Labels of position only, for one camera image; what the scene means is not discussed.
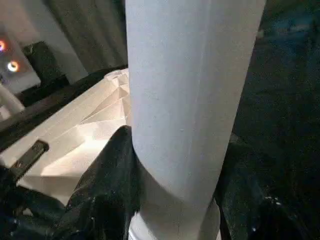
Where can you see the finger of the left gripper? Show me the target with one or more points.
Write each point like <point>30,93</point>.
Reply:
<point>31,157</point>

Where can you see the grey curtain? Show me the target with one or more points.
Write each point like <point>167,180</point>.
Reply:
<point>95,30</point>

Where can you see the white plastic table top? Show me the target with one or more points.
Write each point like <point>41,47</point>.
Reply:
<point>62,140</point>

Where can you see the white plastic table leg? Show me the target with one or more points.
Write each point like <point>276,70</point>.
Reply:
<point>187,100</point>

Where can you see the black box speaker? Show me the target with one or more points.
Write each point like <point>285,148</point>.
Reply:
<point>43,62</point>

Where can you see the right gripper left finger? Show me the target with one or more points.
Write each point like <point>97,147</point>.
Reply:
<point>105,195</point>

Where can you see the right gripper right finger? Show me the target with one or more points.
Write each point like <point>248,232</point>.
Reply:
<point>255,200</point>

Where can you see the white computer case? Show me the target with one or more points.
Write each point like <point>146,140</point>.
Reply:
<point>17,75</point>

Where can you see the black mat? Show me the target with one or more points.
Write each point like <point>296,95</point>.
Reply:
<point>275,100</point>

